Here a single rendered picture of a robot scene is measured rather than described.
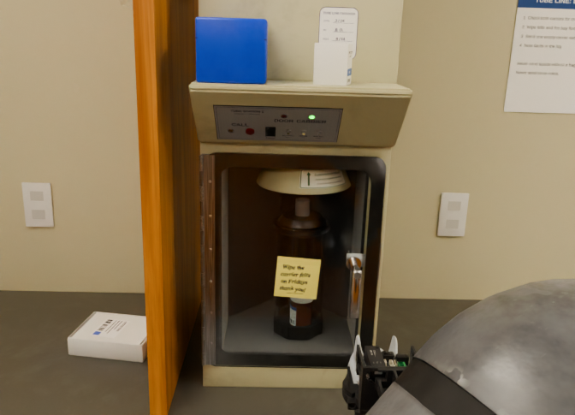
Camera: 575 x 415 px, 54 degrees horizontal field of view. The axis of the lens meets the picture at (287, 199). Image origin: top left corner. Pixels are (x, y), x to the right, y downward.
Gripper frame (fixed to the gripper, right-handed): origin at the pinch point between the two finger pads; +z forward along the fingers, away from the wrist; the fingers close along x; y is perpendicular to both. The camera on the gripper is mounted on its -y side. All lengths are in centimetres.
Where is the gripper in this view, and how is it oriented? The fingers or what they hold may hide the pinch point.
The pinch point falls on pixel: (370, 358)
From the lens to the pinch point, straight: 83.2
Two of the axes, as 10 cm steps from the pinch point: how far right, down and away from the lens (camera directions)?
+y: 0.3, -9.6, -2.7
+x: -10.0, -0.2, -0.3
